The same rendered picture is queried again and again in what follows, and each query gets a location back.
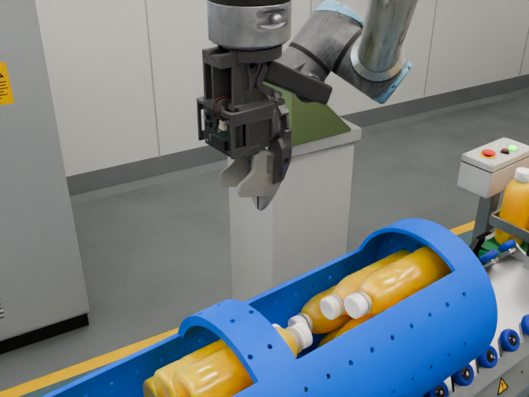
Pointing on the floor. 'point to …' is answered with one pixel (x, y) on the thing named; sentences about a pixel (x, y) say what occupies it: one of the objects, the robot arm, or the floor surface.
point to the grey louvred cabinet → (33, 195)
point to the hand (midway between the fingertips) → (264, 198)
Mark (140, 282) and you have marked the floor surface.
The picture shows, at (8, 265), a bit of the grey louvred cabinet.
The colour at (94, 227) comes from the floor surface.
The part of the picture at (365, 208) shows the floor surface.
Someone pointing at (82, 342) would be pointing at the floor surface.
